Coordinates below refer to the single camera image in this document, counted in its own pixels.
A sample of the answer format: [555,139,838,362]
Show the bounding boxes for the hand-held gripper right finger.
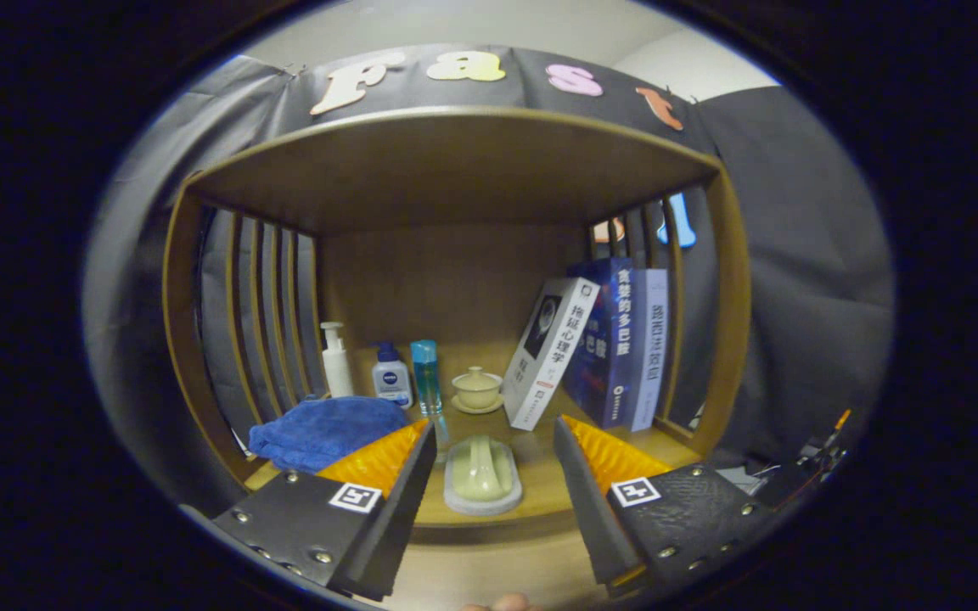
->
[552,413,783,597]

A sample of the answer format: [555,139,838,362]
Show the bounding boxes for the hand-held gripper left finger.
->
[211,418,439,602]

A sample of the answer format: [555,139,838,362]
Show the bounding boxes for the wooden drawer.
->
[383,526,604,610]

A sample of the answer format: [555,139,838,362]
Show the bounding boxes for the wooden countertop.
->
[243,339,702,527]

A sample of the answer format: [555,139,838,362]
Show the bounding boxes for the wooden cabinet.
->
[162,106,751,544]

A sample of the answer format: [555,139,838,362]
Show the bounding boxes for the folded blue towel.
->
[249,395,412,474]

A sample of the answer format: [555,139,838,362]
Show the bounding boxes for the white bottle with blue cap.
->
[371,341,414,410]

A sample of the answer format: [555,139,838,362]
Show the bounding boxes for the clear blue bottle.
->
[410,339,444,417]

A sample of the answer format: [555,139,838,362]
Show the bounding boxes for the beige lidded teacup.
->
[452,366,505,415]

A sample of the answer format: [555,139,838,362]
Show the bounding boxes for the dark blue book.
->
[561,257,636,429]

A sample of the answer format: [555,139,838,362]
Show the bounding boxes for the white book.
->
[502,277,601,432]

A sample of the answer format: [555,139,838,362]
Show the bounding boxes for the white pump bottle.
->
[320,322,355,399]

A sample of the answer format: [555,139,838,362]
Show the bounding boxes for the light blue book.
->
[629,268,670,432]

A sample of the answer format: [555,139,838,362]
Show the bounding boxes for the black and orange device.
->
[752,409,853,502]

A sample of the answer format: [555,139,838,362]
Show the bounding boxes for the black backdrop cloth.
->
[81,44,896,510]

